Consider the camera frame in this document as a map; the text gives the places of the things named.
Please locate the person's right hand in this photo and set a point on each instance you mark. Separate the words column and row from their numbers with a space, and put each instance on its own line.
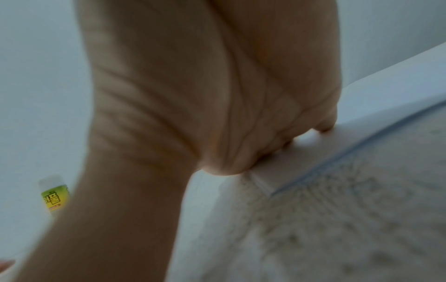
column 195, row 77

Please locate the person's left hand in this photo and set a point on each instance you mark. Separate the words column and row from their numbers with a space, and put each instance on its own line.
column 5, row 265

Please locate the yellow glue stick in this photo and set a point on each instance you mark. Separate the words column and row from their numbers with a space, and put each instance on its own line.
column 56, row 197

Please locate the stack of white paper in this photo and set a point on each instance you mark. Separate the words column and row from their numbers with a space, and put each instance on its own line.
column 376, row 110

